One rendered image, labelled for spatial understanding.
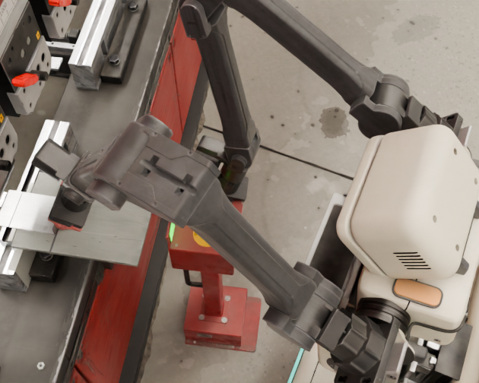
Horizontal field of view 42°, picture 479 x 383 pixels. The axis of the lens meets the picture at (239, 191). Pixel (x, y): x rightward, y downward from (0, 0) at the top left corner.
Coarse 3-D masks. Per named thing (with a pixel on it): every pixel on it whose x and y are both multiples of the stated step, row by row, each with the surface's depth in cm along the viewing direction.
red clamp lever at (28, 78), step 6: (24, 72) 115; (30, 72) 114; (36, 72) 114; (42, 72) 114; (18, 78) 107; (24, 78) 107; (30, 78) 109; (36, 78) 111; (42, 78) 114; (18, 84) 107; (24, 84) 107; (30, 84) 110
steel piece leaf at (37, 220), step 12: (24, 192) 131; (24, 204) 130; (36, 204) 130; (48, 204) 130; (24, 216) 128; (36, 216) 128; (48, 216) 129; (24, 228) 127; (36, 228) 127; (48, 228) 127
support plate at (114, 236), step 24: (48, 192) 132; (96, 216) 129; (120, 216) 129; (144, 216) 129; (24, 240) 126; (48, 240) 126; (72, 240) 126; (96, 240) 126; (120, 240) 126; (144, 240) 127
